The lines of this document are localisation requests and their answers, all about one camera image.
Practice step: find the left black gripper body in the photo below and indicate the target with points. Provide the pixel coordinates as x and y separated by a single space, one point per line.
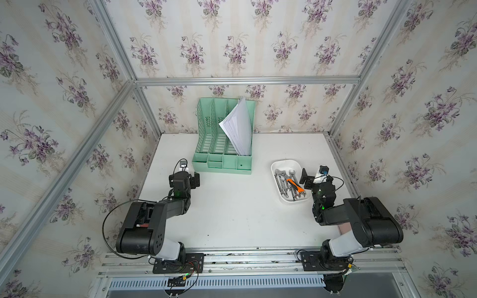
191 183

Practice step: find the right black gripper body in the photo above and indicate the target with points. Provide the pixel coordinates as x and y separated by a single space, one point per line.
315 188

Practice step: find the orange handled adjustable wrench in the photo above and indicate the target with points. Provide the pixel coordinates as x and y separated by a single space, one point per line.
295 186

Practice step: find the white plastic storage box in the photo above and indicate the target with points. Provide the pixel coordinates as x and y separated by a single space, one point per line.
286 177

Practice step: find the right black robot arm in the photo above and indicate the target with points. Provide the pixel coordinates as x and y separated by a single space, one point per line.
370 221

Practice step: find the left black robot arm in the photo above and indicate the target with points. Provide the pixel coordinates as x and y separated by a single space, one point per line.
143 231

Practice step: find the pink case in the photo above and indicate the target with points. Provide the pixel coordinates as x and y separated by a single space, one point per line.
345 228

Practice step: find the green file organizer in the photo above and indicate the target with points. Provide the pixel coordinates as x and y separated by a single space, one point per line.
214 151

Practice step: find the white paper stack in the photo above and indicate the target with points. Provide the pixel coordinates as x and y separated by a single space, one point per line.
238 128

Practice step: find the small circuit board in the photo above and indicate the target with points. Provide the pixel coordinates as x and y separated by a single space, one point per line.
177 282

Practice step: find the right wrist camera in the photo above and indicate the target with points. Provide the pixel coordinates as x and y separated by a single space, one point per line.
322 174

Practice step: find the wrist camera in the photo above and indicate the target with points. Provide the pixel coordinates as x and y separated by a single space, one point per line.
181 165
322 174

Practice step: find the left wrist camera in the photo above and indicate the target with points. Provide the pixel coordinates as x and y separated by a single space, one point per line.
181 165

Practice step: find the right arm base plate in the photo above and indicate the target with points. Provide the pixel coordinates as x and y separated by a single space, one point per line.
318 261

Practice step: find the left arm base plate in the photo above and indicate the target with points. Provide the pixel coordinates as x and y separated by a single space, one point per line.
192 263

